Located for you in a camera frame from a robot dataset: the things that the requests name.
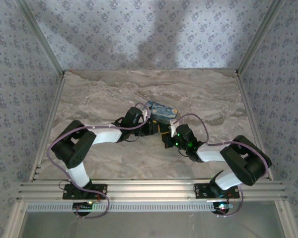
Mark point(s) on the aluminium frame post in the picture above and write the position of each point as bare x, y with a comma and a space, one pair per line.
259, 37
41, 37

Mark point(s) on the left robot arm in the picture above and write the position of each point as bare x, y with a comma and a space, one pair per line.
74, 148

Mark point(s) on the starry night print box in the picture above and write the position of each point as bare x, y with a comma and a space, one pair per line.
162, 111

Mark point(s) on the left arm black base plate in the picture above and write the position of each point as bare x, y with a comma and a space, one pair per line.
99, 191

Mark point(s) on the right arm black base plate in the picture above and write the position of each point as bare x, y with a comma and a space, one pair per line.
202, 191

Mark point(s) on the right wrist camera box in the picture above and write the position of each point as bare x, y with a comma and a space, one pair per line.
173, 127

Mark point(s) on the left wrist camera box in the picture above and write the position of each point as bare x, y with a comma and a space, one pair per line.
146, 115

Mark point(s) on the aluminium table side rail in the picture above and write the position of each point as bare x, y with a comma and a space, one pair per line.
52, 116
253, 111

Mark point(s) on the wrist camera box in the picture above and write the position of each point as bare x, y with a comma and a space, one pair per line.
146, 115
173, 127

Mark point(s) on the aluminium mounting rail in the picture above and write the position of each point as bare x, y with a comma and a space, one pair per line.
149, 189

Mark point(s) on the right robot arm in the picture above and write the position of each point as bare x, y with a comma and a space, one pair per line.
241, 158

